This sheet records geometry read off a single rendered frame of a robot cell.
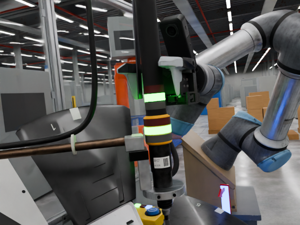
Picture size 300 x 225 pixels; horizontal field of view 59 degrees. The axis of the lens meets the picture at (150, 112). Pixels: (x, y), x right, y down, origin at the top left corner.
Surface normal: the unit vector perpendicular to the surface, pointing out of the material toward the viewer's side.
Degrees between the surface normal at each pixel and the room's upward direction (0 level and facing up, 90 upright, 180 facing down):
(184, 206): 10
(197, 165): 90
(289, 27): 69
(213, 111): 90
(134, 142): 90
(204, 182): 90
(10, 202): 50
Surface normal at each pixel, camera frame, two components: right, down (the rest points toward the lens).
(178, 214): 0.00, -1.00
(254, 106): -0.26, 0.07
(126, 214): -0.13, -0.55
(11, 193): 0.59, -0.69
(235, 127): -0.70, -0.30
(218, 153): -0.18, -0.23
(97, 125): 0.12, -0.68
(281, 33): -0.88, 0.03
